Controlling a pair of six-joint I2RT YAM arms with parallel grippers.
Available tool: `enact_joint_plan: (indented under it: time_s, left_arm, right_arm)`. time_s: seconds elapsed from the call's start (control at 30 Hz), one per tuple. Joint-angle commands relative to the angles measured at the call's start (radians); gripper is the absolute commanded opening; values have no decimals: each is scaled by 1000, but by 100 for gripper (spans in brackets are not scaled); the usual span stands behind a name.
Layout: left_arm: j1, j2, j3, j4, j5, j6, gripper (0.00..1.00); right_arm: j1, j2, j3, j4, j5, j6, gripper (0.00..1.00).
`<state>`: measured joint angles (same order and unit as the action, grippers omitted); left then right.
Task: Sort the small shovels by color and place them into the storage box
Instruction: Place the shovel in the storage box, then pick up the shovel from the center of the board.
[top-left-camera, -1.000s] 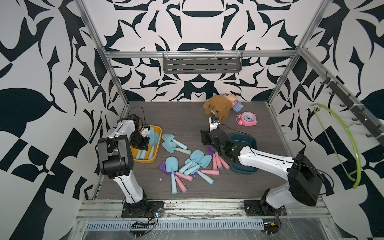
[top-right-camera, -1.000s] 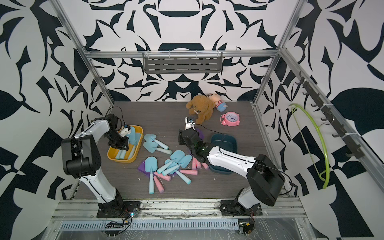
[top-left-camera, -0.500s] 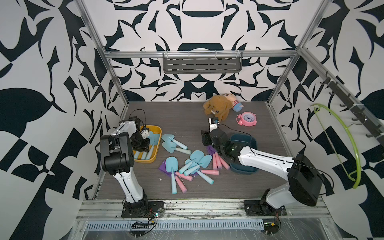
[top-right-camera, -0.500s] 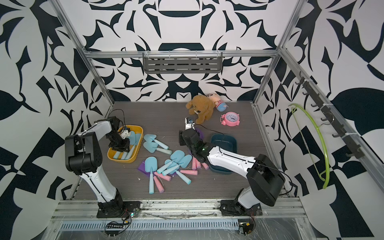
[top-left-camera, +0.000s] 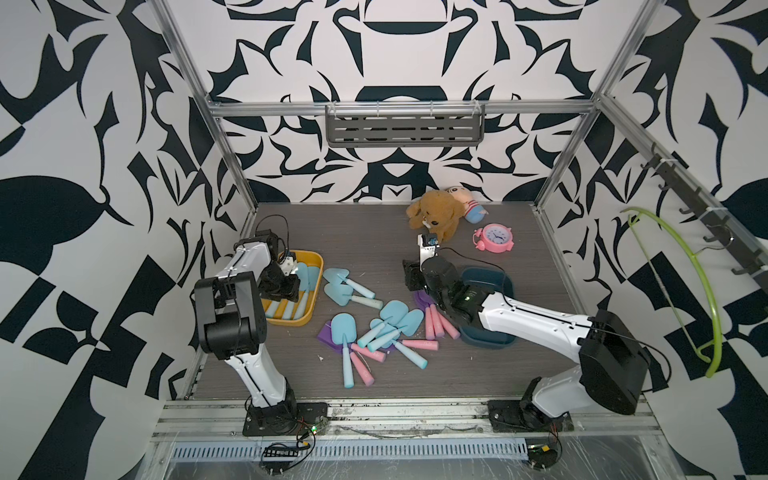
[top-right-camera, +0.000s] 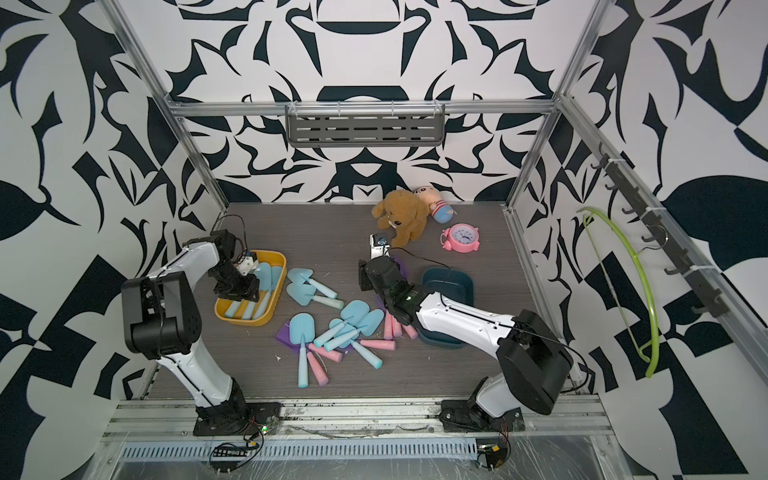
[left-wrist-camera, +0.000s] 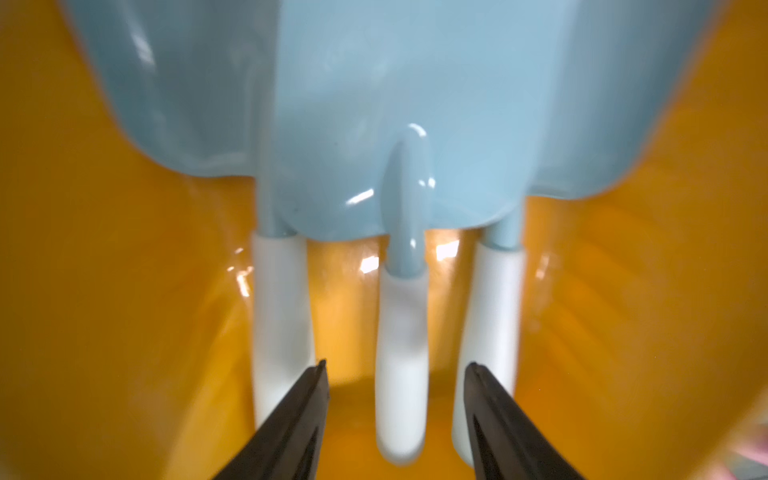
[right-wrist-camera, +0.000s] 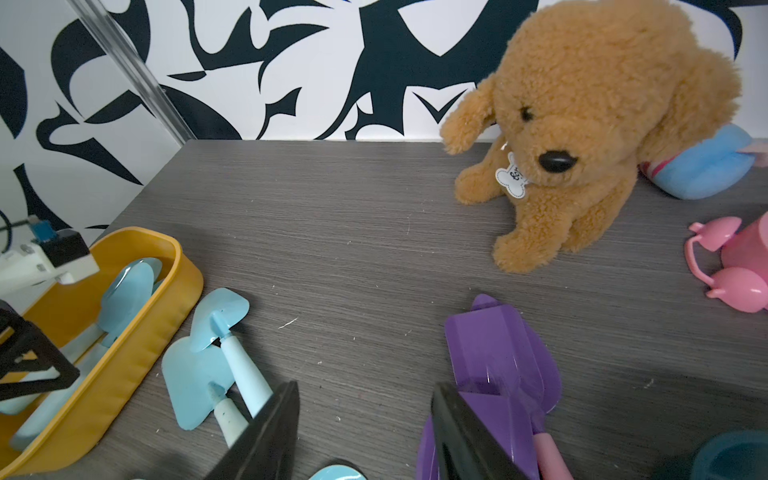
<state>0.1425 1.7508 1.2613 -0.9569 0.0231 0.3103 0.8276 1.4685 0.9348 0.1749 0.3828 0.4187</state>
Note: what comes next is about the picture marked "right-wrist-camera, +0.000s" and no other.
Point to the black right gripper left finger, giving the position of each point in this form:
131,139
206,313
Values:
266,449

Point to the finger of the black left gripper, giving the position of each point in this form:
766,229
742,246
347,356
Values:
29,351

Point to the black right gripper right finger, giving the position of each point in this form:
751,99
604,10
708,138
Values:
466,450

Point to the light blue heart shovel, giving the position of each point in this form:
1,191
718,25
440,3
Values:
213,319

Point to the light blue dirty-handle shovel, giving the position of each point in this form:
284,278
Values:
198,384

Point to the yellow plastic storage box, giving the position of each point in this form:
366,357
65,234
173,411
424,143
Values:
63,311

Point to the dark teal storage box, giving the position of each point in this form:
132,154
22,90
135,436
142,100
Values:
739,455

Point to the pink alarm clock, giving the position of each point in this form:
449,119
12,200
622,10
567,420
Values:
741,283

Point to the small pig doll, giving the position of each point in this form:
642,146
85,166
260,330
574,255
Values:
709,167

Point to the brown plush dog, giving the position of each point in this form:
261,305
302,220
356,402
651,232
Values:
585,93

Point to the purple shovel pink handle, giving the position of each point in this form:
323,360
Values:
494,351
537,455

